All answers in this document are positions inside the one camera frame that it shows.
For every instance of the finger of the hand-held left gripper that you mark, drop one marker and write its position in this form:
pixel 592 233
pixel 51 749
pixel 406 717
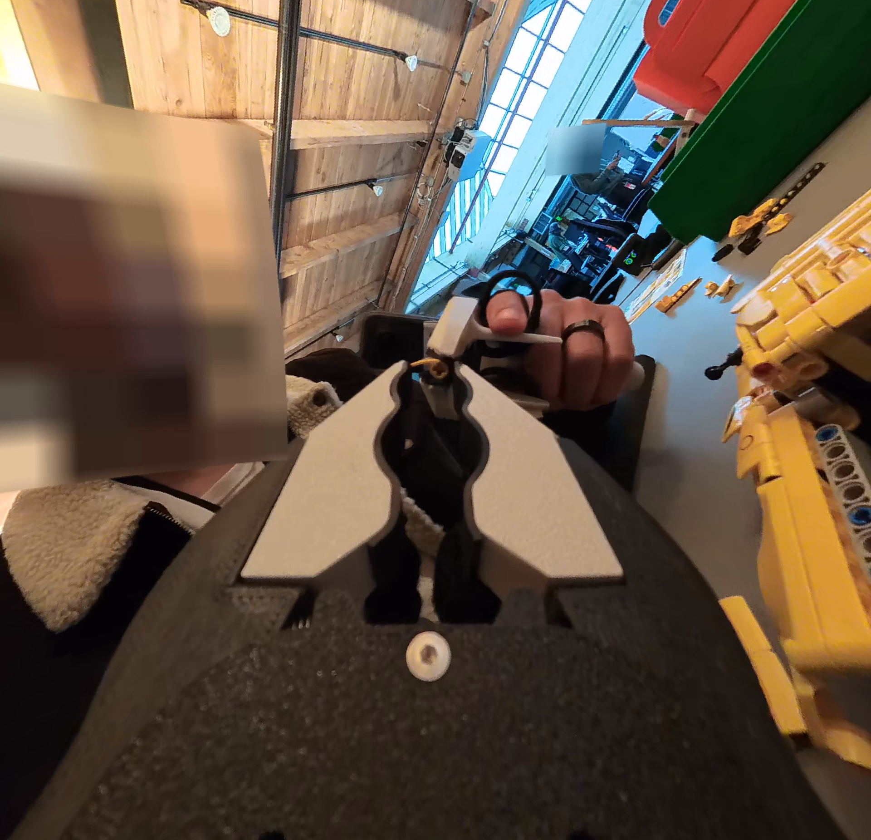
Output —
pixel 441 397
pixel 449 322

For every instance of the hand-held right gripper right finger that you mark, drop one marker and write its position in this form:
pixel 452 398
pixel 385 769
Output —
pixel 544 513

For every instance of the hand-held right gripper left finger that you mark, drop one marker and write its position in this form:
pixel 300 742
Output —
pixel 326 506

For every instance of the yellow brick car model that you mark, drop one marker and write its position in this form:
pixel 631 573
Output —
pixel 803 581

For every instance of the person's left hand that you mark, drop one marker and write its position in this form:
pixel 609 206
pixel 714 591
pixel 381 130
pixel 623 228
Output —
pixel 599 370

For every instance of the black device green display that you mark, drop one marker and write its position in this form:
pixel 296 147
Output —
pixel 629 258

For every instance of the small yellow brick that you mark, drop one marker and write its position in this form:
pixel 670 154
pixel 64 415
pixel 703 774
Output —
pixel 755 217
pixel 720 287

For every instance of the orange bag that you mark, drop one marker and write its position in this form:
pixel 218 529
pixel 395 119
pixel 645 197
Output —
pixel 714 37

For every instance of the green plastic bin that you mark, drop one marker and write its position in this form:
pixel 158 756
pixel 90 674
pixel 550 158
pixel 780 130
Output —
pixel 782 118

